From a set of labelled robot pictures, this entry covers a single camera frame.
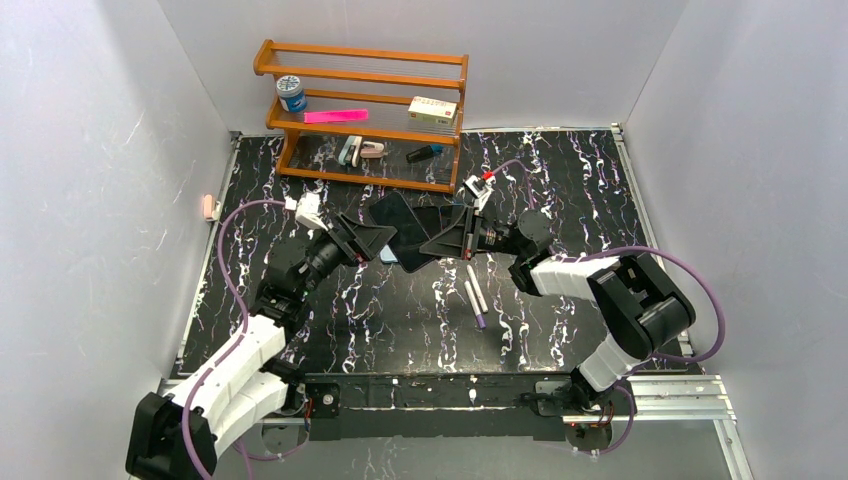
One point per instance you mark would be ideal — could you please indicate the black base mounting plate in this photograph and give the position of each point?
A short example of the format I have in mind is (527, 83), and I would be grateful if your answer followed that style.
(352, 406)

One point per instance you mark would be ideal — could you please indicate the white purple marker left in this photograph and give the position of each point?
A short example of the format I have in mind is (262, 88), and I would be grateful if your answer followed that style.
(476, 307)

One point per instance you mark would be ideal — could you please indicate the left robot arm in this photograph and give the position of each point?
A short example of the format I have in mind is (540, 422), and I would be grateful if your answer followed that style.
(182, 433)

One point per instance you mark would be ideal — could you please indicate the pink small stapler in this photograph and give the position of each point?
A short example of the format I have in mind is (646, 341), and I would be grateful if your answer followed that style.
(372, 150)

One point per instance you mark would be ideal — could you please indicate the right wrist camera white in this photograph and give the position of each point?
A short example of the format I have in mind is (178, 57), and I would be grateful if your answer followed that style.
(480, 189)

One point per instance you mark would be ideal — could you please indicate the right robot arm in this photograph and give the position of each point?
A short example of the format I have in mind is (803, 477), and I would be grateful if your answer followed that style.
(642, 308)

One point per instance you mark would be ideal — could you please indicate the orange wooden shelf rack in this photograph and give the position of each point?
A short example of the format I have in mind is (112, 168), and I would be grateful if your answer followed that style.
(383, 82)

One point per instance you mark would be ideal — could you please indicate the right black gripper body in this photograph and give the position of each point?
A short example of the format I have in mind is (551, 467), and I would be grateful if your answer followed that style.
(468, 234)

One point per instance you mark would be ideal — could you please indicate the teal white stapler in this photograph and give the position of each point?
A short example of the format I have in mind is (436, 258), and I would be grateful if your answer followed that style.
(350, 152)

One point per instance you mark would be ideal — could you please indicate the pink flat strip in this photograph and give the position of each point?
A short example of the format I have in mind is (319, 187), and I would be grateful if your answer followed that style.
(336, 116)

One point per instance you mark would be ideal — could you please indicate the purple phone black case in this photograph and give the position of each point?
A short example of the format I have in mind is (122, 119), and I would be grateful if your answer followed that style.
(394, 211)

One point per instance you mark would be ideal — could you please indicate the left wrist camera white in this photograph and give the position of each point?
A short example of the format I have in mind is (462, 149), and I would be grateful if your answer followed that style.
(306, 210)

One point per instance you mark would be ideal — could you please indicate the light blue phone case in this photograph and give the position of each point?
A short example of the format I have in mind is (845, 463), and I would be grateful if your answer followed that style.
(387, 256)

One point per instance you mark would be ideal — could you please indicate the black marker blue cap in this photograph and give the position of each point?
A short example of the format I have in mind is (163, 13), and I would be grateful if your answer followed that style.
(424, 153)

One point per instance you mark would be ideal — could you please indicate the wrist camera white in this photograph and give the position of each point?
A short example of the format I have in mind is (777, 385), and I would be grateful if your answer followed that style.
(480, 189)
(306, 210)

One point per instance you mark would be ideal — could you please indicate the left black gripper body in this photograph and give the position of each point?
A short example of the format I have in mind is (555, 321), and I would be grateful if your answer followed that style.
(348, 237)

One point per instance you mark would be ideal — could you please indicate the white purple marker right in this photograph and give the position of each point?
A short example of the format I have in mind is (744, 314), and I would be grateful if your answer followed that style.
(476, 288)

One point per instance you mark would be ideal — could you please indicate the pink wall clip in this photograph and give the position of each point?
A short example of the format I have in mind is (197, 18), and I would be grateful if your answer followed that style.
(211, 208)

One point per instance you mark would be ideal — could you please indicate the white red cardboard box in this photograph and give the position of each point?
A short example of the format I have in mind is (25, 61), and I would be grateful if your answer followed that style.
(434, 111)

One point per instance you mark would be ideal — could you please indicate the white purple marker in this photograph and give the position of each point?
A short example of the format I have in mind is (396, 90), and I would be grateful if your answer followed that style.
(476, 307)
(476, 288)

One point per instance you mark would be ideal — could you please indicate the aluminium front rail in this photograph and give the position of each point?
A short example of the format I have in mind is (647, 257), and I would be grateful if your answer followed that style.
(647, 397)

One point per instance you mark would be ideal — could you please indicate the blue white round jar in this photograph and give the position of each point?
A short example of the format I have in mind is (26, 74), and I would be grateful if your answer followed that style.
(291, 94)

